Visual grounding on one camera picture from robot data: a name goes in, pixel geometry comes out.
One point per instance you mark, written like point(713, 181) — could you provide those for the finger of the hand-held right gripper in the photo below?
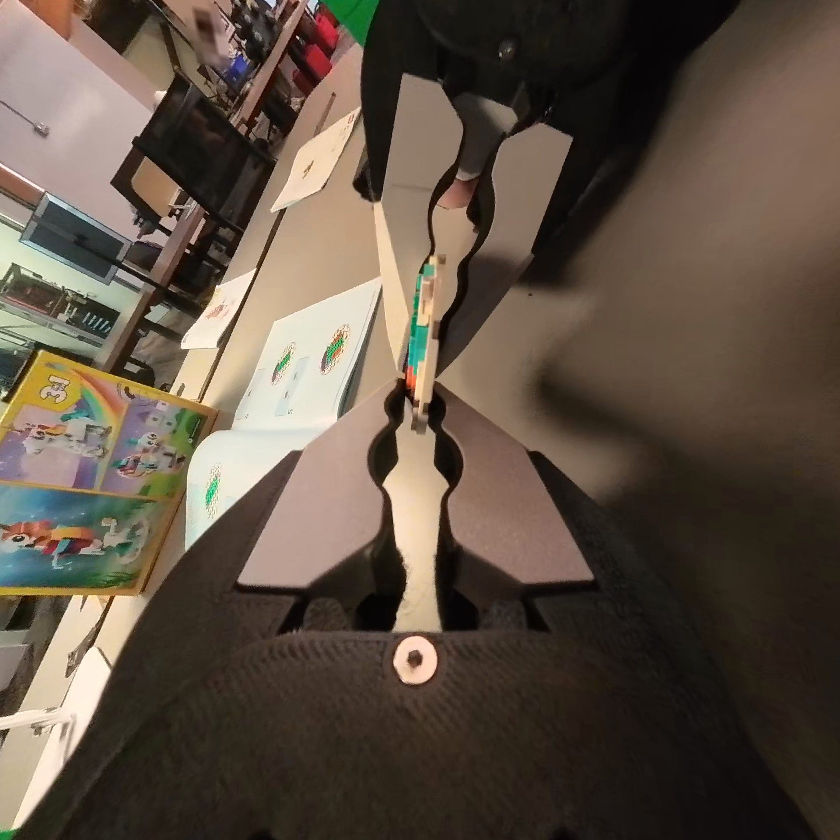
point(518, 216)
point(410, 164)

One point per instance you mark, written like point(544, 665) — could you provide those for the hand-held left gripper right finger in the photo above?
point(512, 518)

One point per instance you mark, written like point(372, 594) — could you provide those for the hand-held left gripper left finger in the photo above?
point(315, 518)

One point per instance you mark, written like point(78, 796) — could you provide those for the round white lego plate build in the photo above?
point(425, 328)

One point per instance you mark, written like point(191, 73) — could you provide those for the open lego instruction booklet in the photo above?
point(308, 367)

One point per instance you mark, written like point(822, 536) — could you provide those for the yellow lego box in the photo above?
point(92, 472)

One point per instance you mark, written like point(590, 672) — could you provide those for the white closed booklet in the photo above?
point(315, 164)

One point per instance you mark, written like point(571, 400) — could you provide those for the shelf with red bins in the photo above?
point(315, 46)

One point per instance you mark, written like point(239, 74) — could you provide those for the black monitor on cart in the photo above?
point(197, 144)

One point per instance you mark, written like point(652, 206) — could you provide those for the small white paper sheet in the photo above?
point(220, 312)

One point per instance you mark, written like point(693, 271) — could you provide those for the grey framed panel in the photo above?
point(75, 236)

